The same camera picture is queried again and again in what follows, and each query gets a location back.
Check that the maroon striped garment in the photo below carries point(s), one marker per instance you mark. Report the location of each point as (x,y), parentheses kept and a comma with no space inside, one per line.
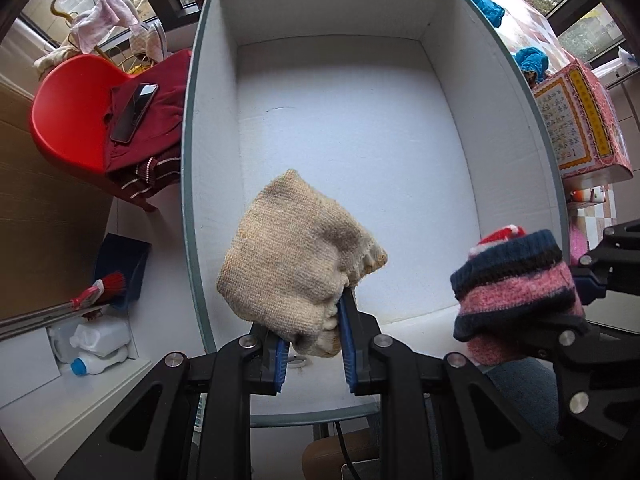
(165,110)

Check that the pink cloth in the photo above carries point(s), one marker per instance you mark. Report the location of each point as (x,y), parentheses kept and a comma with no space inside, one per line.
(102,22)

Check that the red bristle broom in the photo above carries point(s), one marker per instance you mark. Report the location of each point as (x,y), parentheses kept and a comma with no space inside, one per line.
(110,282)

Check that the pink printed box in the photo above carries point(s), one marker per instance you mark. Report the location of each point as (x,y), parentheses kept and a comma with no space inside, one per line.
(575,120)

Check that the black smartphone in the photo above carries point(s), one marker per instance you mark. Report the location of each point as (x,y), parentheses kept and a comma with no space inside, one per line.
(132,112)

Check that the white plastic jug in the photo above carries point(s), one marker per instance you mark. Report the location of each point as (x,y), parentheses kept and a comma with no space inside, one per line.
(102,335)

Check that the pink navy striped knit hat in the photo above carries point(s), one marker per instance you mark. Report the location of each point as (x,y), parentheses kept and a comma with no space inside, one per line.
(515,300)

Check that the white plastic bag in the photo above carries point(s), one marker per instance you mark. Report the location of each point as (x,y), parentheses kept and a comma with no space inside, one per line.
(629,56)

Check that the red plastic chair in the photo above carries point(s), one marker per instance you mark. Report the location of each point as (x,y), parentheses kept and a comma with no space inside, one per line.
(70,105)

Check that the blue scrunchie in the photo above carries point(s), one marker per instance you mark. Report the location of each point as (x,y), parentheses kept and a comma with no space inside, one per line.
(485,7)
(531,60)

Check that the brown stool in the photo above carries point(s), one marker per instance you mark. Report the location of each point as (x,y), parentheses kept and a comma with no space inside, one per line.
(325,455)

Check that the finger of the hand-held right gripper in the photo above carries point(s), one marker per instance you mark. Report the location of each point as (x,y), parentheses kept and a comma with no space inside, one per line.
(612,265)
(595,385)

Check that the beige knit hat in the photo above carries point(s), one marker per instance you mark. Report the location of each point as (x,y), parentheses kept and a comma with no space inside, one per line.
(295,260)

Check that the white bottle with blue cap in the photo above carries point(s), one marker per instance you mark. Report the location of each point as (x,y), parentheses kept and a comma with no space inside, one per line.
(95,364)

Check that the blue grey cloth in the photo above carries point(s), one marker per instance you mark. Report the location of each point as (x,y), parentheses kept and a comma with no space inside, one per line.
(525,395)

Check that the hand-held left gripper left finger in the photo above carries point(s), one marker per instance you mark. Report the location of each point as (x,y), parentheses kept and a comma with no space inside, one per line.
(279,365)

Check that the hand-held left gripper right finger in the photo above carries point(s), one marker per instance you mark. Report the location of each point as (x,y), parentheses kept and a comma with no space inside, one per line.
(350,355)

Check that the large white cardboard box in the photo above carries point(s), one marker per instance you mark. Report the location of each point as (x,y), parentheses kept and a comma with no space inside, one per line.
(350,110)

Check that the blue dustpan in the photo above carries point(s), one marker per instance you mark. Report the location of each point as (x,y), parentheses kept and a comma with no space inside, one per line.
(120,260)

